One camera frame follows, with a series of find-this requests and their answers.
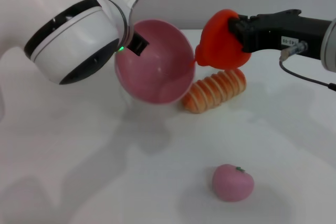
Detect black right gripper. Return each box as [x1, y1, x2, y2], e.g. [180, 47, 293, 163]
[227, 8, 332, 58]

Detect orange squishy toy fruit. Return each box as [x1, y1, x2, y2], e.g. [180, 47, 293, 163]
[193, 9, 253, 71]

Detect pink plastic bowl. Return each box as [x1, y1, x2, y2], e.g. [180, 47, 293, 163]
[113, 19, 197, 105]

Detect striped toy bread roll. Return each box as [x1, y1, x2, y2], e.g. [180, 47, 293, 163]
[181, 67, 248, 115]

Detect pink toy apple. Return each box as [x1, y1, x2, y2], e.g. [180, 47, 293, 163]
[212, 164, 255, 204]

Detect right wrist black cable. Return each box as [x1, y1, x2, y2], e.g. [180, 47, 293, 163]
[278, 40, 336, 93]

